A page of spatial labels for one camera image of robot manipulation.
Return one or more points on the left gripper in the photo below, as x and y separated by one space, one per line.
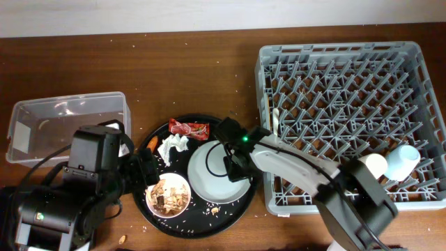
142 168

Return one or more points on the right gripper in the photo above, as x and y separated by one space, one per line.
233 173

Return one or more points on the orange carrot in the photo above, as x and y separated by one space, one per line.
152 143

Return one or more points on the white bowl with food scraps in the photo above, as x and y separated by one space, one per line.
169 197

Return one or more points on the red snack wrapper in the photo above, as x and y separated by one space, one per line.
198 131

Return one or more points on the white plastic fork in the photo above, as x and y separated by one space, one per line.
275 123

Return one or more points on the grey plate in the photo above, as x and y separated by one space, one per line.
207 175

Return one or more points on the white tissue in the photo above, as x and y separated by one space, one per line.
172 141

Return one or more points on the wooden chopstick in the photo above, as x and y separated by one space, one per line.
267 108

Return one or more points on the cream white cup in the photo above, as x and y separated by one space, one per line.
375 163

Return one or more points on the light blue cup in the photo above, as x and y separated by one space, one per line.
401 162

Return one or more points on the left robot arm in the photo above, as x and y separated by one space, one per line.
64 211

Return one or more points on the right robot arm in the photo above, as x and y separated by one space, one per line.
352 203

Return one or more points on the grey dishwasher rack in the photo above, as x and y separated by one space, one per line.
344 100

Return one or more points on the black round tray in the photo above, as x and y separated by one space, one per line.
196 221

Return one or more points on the nut shell on table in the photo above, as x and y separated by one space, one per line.
122 239

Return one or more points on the clear plastic bin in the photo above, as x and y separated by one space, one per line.
42 126

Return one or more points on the black rectangular bin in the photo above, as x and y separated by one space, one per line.
7 209

